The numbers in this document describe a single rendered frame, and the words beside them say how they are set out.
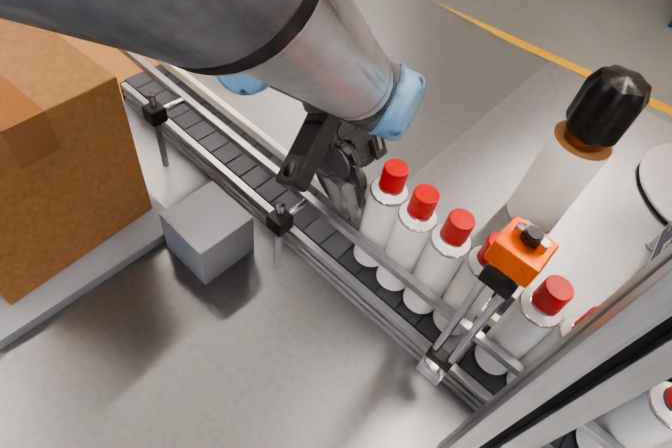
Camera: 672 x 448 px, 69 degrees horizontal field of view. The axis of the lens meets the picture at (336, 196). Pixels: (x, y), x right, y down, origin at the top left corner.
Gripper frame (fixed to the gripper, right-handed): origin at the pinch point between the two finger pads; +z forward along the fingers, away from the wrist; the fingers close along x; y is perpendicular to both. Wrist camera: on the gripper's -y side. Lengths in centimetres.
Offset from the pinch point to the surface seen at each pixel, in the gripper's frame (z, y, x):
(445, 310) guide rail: 7.0, -3.5, -17.5
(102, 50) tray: -28, 1, 69
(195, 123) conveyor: -13.9, -1.1, 35.2
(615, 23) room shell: 69, 318, 68
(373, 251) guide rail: 0.8, -3.5, -6.8
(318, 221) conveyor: 1.7, -0.5, 8.0
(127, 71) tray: -23, 1, 60
